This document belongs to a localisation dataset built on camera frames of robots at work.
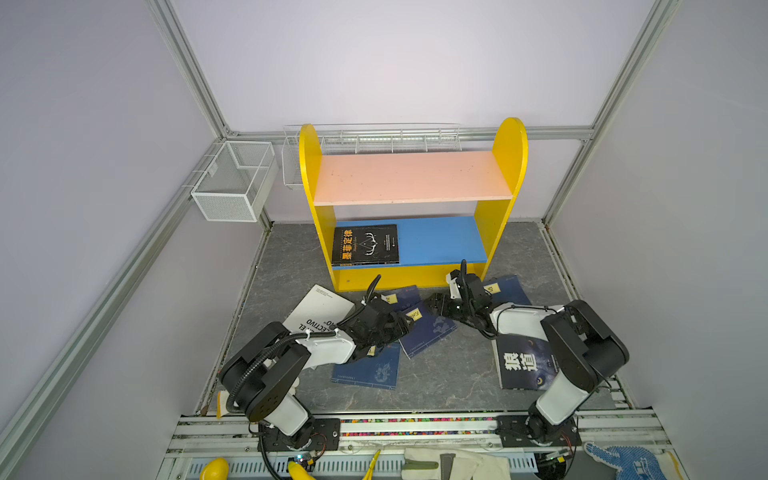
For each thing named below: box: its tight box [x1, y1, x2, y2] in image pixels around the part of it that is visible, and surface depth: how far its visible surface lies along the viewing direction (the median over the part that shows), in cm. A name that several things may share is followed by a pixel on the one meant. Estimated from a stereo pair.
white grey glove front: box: [401, 448, 512, 480], surface depth 71 cm
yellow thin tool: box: [362, 449, 381, 480], surface depth 68 cm
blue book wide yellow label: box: [399, 302, 457, 359], surface depth 92 cm
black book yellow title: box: [332, 224, 400, 266], surface depth 96 cm
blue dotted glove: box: [583, 442, 667, 480], surface depth 71 cm
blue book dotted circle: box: [380, 285, 422, 311], surface depth 101 cm
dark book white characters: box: [492, 334, 560, 390], surface depth 84 cm
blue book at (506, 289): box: [483, 275, 533, 309], surface depth 101 cm
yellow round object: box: [200, 457, 229, 480], surface depth 67 cm
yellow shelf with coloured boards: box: [299, 118, 529, 292], surface depth 80 cm
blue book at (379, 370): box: [330, 343, 401, 390], surface depth 84 cm
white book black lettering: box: [282, 284, 356, 334], surface depth 95 cm
